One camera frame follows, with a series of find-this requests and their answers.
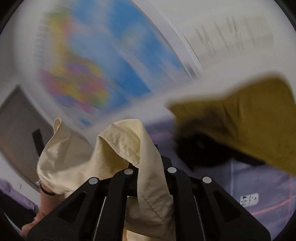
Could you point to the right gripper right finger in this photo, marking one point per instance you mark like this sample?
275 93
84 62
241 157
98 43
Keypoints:
205 211

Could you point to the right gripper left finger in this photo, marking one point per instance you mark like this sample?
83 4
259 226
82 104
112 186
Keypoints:
95 211

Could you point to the cream yellow jacket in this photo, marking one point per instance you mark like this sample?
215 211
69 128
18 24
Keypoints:
68 160

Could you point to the person's left hand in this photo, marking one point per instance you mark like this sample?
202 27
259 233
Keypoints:
48 202

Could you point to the grey wooden headboard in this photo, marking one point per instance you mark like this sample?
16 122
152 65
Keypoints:
19 120

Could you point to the white sheet label tag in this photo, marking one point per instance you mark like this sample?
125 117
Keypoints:
249 200

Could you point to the purple cloth on floor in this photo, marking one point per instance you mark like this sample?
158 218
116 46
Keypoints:
9 191

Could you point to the purple plaid bed sheet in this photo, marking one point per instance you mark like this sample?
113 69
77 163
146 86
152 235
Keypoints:
274 189

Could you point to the black and mustard garment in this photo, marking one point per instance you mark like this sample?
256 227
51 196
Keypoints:
256 118

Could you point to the colourful wall map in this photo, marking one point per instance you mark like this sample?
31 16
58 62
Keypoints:
98 57

